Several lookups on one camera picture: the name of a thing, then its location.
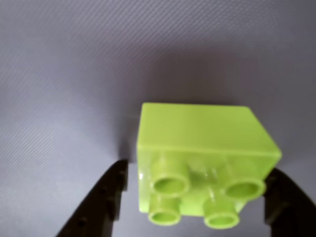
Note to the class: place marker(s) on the green lego block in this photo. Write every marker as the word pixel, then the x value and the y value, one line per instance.
pixel 202 128

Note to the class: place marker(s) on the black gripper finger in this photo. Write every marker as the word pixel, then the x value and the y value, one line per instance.
pixel 98 205
pixel 291 209

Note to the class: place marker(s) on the grey mat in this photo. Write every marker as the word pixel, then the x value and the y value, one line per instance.
pixel 98 74

